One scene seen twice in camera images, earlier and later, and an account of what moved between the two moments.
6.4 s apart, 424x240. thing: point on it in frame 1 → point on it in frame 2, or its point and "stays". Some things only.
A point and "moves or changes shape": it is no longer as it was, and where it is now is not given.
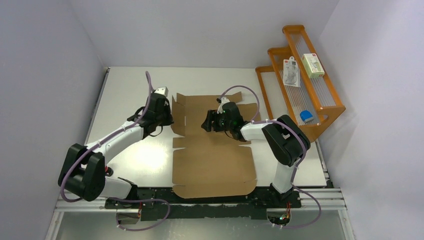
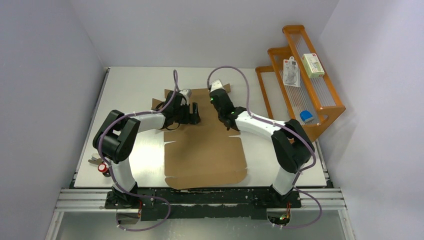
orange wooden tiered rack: x=297 y=86 stays
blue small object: x=306 y=116 stays
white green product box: x=312 y=65 stays
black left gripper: x=169 y=120 → x=193 y=118
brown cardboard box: x=210 y=164 moves or changes shape
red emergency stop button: x=108 y=171 stays
